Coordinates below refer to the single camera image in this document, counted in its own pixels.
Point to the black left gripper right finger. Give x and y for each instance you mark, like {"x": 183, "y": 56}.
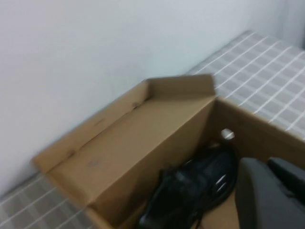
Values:
{"x": 290, "y": 176}

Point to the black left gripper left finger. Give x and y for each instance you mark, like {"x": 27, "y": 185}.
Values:
{"x": 257, "y": 202}

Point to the black knit sneaker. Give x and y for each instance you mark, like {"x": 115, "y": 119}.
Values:
{"x": 186, "y": 186}

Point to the brown cardboard shoe box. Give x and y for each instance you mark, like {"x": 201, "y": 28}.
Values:
{"x": 143, "y": 143}

